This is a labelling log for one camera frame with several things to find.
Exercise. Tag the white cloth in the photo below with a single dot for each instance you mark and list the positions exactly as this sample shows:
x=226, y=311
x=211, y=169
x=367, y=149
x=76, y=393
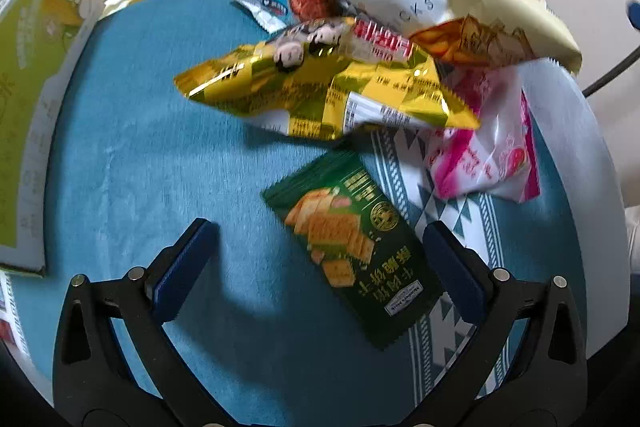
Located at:
x=632, y=237

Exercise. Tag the teal patterned table mat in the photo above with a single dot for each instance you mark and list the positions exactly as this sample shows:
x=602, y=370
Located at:
x=150, y=157

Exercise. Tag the green cracker packet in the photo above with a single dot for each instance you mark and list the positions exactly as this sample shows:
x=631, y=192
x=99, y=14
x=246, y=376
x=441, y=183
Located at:
x=340, y=227

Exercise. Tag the orange snack packet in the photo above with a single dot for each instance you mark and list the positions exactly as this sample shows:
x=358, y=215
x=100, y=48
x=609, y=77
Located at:
x=470, y=42

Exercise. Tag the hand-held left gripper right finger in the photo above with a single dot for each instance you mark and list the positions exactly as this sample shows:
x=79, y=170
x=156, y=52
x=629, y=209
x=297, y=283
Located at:
x=452, y=269

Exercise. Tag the gold snack packet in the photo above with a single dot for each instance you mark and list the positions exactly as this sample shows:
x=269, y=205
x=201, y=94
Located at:
x=300, y=92

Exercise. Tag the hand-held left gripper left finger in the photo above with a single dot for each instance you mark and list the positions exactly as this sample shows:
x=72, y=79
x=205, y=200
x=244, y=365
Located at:
x=185, y=267

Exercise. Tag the green cardboard box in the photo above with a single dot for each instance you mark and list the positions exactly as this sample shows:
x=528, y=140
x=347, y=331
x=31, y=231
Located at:
x=30, y=107

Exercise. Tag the pink and white snack packet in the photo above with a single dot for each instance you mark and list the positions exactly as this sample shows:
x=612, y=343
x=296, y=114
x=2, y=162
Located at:
x=480, y=157

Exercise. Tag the red printed carton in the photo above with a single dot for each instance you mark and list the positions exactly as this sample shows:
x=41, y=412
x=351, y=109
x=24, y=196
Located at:
x=10, y=307

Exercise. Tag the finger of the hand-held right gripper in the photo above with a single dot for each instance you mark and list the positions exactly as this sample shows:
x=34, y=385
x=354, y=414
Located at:
x=634, y=14

